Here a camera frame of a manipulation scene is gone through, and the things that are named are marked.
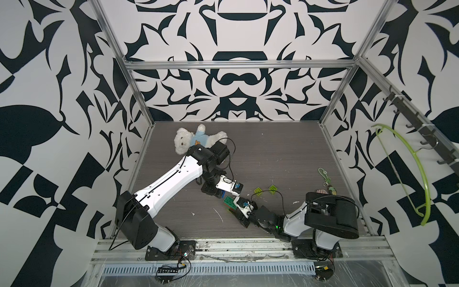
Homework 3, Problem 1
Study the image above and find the white teddy bear blue shirt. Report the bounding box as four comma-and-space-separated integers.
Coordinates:
174, 124, 228, 155

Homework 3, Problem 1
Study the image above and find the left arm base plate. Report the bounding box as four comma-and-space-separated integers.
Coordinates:
145, 240, 197, 261

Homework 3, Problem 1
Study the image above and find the green plastic hanger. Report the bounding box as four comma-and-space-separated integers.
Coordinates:
371, 124, 432, 227

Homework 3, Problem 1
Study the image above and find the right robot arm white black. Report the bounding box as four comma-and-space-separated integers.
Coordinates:
233, 192, 359, 251

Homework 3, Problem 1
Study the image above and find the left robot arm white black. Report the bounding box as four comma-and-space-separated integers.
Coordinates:
115, 141, 240, 253

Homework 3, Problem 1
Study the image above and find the black connector box right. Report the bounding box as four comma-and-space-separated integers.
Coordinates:
315, 265, 334, 282

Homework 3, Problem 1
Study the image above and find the black connector box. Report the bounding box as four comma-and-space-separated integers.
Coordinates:
156, 265, 179, 276
315, 265, 334, 282

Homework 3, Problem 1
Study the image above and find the black connector box left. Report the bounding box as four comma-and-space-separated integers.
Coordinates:
156, 265, 179, 276

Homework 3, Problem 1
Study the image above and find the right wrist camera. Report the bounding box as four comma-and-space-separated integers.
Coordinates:
234, 197, 255, 219

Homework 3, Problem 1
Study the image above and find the lime square lego brick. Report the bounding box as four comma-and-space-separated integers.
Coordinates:
268, 185, 278, 194
254, 187, 264, 197

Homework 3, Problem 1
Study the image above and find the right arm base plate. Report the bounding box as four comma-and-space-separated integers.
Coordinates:
291, 239, 340, 261

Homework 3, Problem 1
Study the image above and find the green keychain with charm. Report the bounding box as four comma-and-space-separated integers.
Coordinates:
317, 167, 337, 196

